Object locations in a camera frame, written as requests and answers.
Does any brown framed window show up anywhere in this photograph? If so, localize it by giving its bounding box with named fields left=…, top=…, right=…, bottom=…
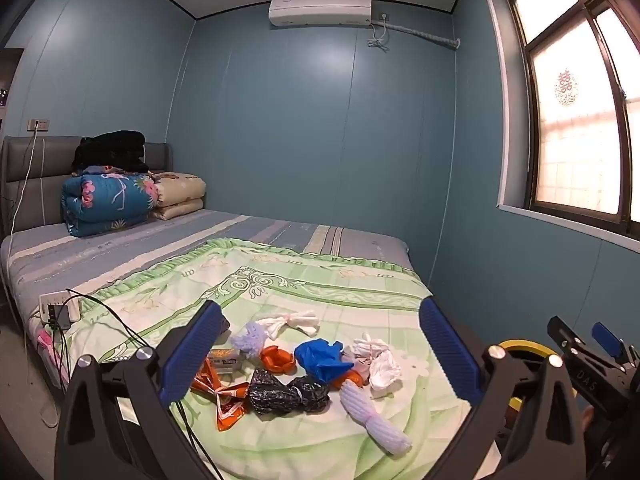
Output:
left=482, top=0, right=640, bottom=256

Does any orange snack wrapper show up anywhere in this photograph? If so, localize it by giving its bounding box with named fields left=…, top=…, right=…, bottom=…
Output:
left=190, top=357, right=251, bottom=433

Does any white air conditioner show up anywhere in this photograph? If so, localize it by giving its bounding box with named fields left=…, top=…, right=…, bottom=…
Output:
left=268, top=0, right=373, bottom=27

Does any white air conditioner cord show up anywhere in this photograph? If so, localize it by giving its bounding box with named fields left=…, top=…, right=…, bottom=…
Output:
left=367, top=17, right=391, bottom=53

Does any white twisted tissue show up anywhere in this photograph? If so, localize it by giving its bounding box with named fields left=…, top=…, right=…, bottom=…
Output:
left=256, top=310, right=321, bottom=341

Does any grey bed headboard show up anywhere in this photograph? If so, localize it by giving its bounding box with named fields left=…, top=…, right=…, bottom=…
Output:
left=0, top=135, right=173, bottom=241

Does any white knotted plastic bag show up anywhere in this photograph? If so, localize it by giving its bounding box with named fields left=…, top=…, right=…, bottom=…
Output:
left=342, top=332, right=391, bottom=366

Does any black plastic bag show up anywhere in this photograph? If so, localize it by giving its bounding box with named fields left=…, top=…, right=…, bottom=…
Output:
left=246, top=367, right=331, bottom=416

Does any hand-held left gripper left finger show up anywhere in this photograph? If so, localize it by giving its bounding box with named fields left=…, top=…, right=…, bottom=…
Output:
left=54, top=300, right=231, bottom=480

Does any black folded clothing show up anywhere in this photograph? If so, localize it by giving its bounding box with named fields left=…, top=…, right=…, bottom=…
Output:
left=71, top=130, right=151, bottom=173

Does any white charging cable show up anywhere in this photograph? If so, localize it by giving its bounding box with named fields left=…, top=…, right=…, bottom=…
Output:
left=10, top=127, right=41, bottom=236

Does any blue floral folded quilt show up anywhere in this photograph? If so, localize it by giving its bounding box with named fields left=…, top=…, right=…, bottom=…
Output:
left=61, top=165, right=161, bottom=238

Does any black power adapter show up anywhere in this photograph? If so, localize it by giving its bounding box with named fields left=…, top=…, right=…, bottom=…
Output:
left=48, top=304, right=72, bottom=331

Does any wrapped air conditioner hose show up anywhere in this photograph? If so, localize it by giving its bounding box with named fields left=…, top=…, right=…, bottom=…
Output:
left=370, top=20, right=461, bottom=52

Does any round window sticker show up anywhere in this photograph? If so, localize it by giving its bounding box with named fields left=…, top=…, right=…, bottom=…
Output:
left=554, top=69, right=578, bottom=108

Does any beige folded quilt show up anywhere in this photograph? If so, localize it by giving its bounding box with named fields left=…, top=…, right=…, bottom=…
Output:
left=149, top=172, right=207, bottom=221

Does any green floral blanket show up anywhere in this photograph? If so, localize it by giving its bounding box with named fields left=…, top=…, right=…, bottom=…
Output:
left=67, top=237, right=501, bottom=480

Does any green noodle snack packet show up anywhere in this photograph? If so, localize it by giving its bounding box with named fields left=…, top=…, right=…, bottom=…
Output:
left=207, top=347, right=243, bottom=373

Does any white power strip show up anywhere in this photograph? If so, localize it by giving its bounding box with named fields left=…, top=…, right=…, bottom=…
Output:
left=39, top=290, right=82, bottom=328

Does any black cable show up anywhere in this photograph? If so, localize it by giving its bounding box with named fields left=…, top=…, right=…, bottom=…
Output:
left=55, top=287, right=226, bottom=480

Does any white crumpled plastic bag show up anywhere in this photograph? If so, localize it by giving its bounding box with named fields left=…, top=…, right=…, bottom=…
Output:
left=367, top=350, right=403, bottom=392

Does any white foam net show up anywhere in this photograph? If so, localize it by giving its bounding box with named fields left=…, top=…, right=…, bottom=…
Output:
left=339, top=382, right=413, bottom=456

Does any yellow rimmed trash bin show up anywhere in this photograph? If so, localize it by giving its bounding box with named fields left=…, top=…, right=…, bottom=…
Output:
left=497, top=338, right=566, bottom=411

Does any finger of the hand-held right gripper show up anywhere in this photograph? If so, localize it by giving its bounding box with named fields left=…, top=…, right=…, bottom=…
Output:
left=591, top=322, right=640, bottom=368
left=546, top=315, right=619, bottom=369

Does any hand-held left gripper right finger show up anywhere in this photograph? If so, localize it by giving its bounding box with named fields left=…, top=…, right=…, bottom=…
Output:
left=418, top=297, right=586, bottom=480

